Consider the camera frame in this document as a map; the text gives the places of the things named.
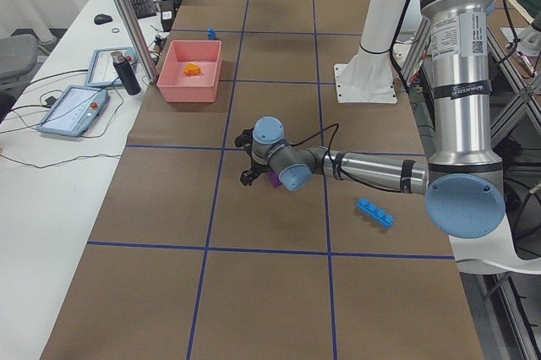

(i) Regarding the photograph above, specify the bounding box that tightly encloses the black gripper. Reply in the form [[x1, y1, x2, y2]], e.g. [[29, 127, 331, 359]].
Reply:
[[234, 128, 271, 186]]

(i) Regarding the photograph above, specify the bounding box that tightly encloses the purple block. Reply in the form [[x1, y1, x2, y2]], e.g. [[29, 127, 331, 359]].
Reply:
[[268, 172, 282, 188]]

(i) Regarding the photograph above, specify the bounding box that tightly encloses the orange block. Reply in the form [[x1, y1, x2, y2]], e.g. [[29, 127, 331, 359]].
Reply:
[[183, 63, 202, 77]]

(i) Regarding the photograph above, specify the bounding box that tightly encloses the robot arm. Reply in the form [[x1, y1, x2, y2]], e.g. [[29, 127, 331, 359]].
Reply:
[[235, 0, 505, 238]]

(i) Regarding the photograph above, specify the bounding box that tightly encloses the pink plastic box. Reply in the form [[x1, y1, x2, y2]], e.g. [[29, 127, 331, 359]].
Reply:
[[157, 40, 222, 103]]

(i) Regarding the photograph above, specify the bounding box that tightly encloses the small blue block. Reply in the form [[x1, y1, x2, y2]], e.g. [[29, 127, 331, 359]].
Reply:
[[207, 28, 216, 41]]

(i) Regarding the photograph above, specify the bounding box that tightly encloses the black computer mouse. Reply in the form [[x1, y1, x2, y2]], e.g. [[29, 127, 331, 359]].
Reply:
[[93, 14, 112, 25]]

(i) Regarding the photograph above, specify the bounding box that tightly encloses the black bottle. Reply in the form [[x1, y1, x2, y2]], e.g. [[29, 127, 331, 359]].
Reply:
[[111, 51, 141, 95]]

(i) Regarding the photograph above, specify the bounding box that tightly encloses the long blue block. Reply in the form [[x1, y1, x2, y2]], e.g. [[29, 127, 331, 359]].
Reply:
[[356, 198, 395, 229]]

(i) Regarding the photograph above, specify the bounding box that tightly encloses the teach pendant tablet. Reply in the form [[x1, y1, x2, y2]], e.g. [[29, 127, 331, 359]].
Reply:
[[85, 47, 138, 87], [36, 85, 110, 138]]

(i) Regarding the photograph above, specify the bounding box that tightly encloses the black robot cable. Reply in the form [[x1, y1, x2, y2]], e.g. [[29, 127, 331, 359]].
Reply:
[[291, 123, 342, 154]]

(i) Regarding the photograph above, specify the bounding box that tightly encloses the aluminium frame post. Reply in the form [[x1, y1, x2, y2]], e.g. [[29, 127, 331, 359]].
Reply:
[[113, 0, 158, 84]]

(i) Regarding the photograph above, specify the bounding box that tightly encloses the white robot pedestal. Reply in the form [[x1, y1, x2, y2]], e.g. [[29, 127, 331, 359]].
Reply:
[[334, 0, 407, 104]]

